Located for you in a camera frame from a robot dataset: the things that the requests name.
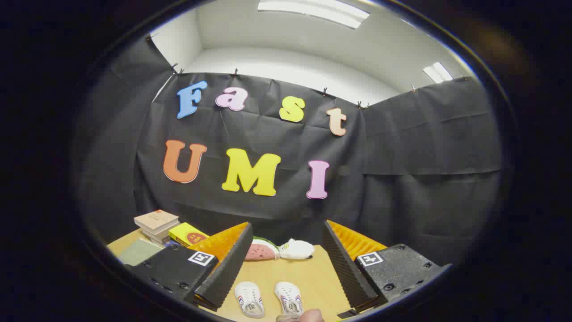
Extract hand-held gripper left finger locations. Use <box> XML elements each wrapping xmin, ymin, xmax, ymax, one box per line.
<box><xmin>125</xmin><ymin>221</ymin><xmax>254</xmax><ymax>312</ymax></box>

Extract long ceiling light panel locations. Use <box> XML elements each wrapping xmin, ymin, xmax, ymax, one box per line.
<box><xmin>258</xmin><ymin>0</ymin><xmax>371</xmax><ymax>30</ymax></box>

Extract black backdrop cloth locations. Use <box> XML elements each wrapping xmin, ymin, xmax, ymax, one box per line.
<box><xmin>76</xmin><ymin>36</ymin><xmax>503</xmax><ymax>267</ymax></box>

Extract beige book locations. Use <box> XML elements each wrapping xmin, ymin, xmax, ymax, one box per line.
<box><xmin>134</xmin><ymin>209</ymin><xmax>180</xmax><ymax>231</ymax></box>

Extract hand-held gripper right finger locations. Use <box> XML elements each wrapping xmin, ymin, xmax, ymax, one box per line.
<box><xmin>322</xmin><ymin>219</ymin><xmax>452</xmax><ymax>314</ymax></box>

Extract cream fabric storage box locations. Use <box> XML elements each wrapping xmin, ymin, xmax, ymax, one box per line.
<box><xmin>118</xmin><ymin>238</ymin><xmax>165</xmax><ymax>267</ymax></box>

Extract grey book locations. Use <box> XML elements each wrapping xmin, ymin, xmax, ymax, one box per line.
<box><xmin>140</xmin><ymin>224</ymin><xmax>180</xmax><ymax>241</ymax></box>

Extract yellow book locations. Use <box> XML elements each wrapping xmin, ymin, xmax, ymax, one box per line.
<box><xmin>168</xmin><ymin>222</ymin><xmax>210</xmax><ymax>248</ymax></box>

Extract white striped canvas shoe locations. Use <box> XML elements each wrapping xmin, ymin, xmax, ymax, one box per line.
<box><xmin>234</xmin><ymin>281</ymin><xmax>265</xmax><ymax>319</ymax></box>
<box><xmin>274</xmin><ymin>281</ymin><xmax>305</xmax><ymax>316</ymax></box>

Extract white plush toy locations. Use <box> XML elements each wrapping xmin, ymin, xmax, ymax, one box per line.
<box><xmin>279</xmin><ymin>238</ymin><xmax>315</xmax><ymax>260</ymax></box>

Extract small ceiling light panel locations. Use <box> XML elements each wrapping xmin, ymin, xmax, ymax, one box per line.
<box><xmin>422</xmin><ymin>62</ymin><xmax>454</xmax><ymax>84</ymax></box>

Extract watermelon slice plush toy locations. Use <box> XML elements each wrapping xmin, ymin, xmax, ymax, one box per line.
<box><xmin>244</xmin><ymin>237</ymin><xmax>281</xmax><ymax>261</ymax></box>

